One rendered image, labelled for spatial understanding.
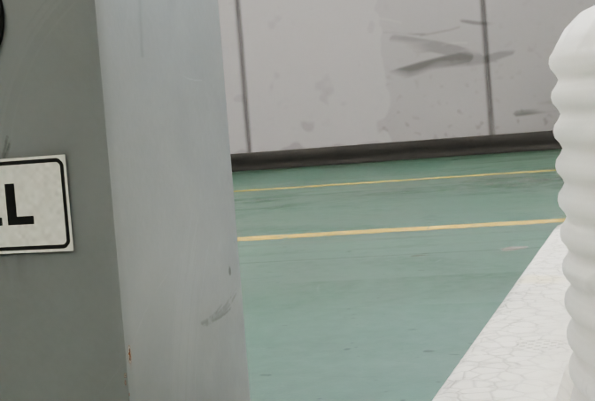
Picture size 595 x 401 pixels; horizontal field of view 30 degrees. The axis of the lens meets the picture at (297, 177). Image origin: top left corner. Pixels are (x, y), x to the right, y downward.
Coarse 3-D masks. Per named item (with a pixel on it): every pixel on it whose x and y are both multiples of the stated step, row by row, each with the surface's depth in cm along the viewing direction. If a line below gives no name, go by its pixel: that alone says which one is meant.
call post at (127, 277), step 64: (0, 0) 23; (64, 0) 23; (128, 0) 24; (192, 0) 27; (0, 64) 23; (64, 64) 23; (128, 64) 24; (192, 64) 27; (0, 128) 23; (64, 128) 23; (128, 128) 23; (192, 128) 27; (0, 192) 23; (64, 192) 23; (128, 192) 23; (192, 192) 26; (0, 256) 24; (64, 256) 23; (128, 256) 23; (192, 256) 26; (0, 320) 24; (64, 320) 23; (128, 320) 23; (192, 320) 26; (0, 384) 24; (64, 384) 23; (128, 384) 23; (192, 384) 26
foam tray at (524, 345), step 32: (544, 256) 40; (544, 288) 33; (512, 320) 28; (544, 320) 28; (480, 352) 25; (512, 352) 25; (544, 352) 24; (448, 384) 22; (480, 384) 22; (512, 384) 22; (544, 384) 22
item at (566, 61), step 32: (576, 32) 17; (576, 64) 17; (576, 96) 17; (576, 128) 17; (576, 160) 17; (576, 192) 17; (576, 224) 18; (576, 256) 18; (576, 288) 18; (576, 320) 18; (576, 352) 18; (576, 384) 18
